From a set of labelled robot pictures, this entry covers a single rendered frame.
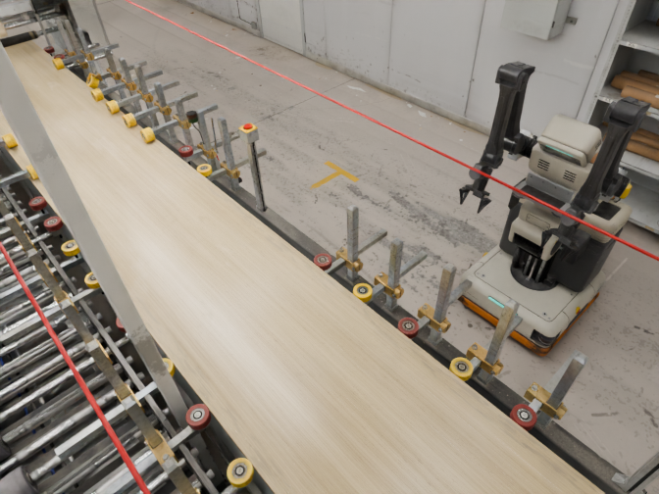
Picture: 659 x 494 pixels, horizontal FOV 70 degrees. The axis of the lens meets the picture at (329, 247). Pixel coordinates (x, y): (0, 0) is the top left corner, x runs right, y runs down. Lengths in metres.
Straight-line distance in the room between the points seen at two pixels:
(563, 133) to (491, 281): 1.07
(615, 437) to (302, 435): 1.80
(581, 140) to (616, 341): 1.49
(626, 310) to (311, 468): 2.45
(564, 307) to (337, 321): 1.51
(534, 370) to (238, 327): 1.78
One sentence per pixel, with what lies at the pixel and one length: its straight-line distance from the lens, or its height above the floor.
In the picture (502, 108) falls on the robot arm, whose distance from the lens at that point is 2.09.
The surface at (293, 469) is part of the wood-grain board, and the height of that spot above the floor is 0.90.
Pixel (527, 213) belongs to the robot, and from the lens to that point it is 2.54.
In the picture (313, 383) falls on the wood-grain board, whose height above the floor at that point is 0.90.
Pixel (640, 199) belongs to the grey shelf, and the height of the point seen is 0.14.
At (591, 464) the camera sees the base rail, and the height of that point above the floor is 0.70.
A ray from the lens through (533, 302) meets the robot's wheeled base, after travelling 2.93.
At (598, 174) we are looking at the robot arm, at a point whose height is 1.36.
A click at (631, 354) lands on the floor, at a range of 3.30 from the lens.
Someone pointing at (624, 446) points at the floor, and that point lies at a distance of 2.96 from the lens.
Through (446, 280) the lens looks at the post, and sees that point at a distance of 1.78.
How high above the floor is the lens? 2.41
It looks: 44 degrees down
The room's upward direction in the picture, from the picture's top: 3 degrees counter-clockwise
